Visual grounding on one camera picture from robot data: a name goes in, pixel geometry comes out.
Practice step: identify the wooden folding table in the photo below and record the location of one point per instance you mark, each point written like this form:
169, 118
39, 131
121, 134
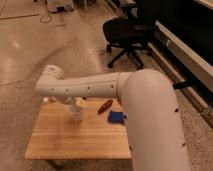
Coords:
56, 136

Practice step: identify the white device on floor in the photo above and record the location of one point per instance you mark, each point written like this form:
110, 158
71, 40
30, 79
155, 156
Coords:
57, 5

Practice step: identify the blue sponge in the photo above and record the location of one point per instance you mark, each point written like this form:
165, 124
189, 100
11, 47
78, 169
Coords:
116, 118

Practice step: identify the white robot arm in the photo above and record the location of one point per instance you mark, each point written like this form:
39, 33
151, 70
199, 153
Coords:
150, 110

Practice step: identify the white plastic bottle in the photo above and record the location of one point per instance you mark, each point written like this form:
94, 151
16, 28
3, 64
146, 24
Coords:
49, 99

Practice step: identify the red-brown small tool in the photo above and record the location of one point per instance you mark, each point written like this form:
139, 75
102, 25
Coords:
105, 106

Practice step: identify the black office chair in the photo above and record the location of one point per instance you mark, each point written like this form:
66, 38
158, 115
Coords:
133, 32

